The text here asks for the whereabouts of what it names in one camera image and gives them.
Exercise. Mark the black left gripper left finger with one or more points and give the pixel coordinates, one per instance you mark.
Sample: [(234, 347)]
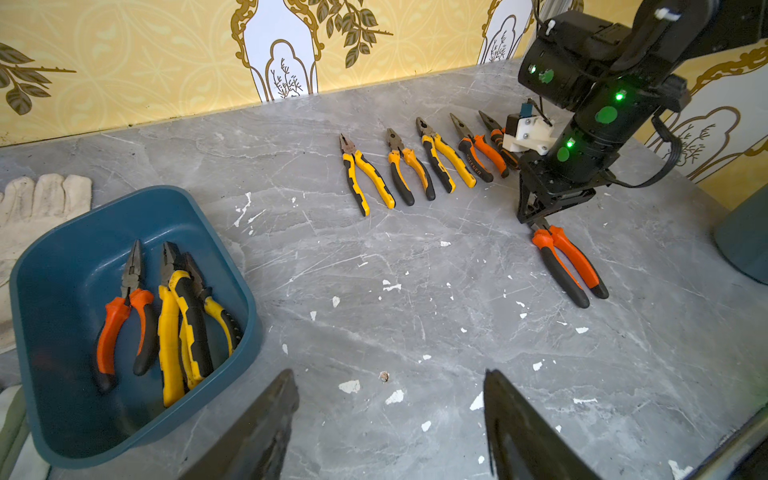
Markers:
[(255, 446)]

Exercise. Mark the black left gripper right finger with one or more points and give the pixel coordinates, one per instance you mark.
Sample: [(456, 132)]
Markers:
[(521, 444)]

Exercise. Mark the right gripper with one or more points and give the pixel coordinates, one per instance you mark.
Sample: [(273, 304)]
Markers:
[(580, 160)]

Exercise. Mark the orange black reversed pliers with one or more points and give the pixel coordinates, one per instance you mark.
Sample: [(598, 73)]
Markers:
[(567, 264)]

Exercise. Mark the orange black long-nose pliers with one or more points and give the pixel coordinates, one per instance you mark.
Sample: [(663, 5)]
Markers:
[(497, 136)]

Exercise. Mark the yellow box pliers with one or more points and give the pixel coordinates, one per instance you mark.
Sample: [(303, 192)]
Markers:
[(184, 352)]

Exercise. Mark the orange black box pliers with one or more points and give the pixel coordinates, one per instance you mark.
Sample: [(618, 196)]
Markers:
[(134, 298)]

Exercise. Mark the teal plastic storage box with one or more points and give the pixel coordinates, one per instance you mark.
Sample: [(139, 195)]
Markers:
[(59, 289)]

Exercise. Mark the yellow black combination pliers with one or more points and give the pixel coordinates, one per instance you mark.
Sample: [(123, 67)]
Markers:
[(435, 147)]

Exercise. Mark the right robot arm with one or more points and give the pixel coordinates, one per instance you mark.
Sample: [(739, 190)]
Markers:
[(613, 79)]

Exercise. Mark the small yellow long-nose pliers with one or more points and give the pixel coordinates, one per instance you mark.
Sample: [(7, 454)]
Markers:
[(204, 293)]

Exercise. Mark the potted green plant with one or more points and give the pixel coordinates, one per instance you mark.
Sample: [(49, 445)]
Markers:
[(742, 236)]

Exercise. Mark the white green work glove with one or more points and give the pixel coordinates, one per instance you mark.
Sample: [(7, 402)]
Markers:
[(19, 456)]

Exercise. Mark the beige work glove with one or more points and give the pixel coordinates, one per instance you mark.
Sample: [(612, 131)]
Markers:
[(29, 209)]

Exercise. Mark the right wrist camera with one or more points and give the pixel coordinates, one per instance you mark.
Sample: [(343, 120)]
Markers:
[(530, 129)]

